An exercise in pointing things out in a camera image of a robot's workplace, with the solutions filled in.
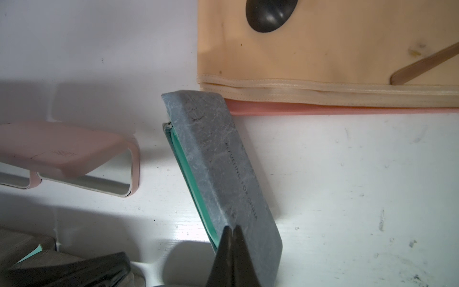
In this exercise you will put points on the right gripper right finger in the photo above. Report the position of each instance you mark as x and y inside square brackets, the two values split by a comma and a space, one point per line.
[243, 272]

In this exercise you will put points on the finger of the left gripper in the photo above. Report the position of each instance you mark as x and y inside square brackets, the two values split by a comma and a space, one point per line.
[106, 271]

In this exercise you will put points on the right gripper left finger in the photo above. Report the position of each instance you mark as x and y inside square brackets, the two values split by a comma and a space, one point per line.
[221, 274]

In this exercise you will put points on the grey teal glasses case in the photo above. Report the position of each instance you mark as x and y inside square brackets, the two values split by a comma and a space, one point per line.
[220, 177]

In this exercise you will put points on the pink glasses case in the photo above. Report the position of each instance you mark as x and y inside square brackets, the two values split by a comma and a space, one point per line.
[33, 151]

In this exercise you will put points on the middle teal open case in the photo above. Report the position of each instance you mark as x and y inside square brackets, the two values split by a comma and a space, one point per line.
[24, 251]

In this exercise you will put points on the gold spoon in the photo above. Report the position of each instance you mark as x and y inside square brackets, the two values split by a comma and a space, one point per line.
[414, 70]

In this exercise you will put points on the black ladle spoon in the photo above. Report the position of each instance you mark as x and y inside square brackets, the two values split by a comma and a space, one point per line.
[265, 16]

